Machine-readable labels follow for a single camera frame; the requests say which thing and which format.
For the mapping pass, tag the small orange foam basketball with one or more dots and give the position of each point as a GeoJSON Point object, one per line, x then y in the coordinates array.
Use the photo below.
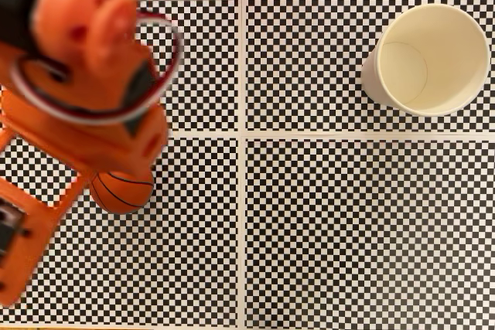
{"type": "Point", "coordinates": [120, 194]}

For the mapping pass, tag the cream paper cup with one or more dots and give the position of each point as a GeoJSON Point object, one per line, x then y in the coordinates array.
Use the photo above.
{"type": "Point", "coordinates": [444, 55]}

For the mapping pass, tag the black white checkerboard paper sheet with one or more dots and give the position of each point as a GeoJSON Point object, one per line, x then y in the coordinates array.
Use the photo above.
{"type": "Point", "coordinates": [154, 268]}
{"type": "Point", "coordinates": [367, 229]}
{"type": "Point", "coordinates": [209, 75]}
{"type": "Point", "coordinates": [328, 36]}

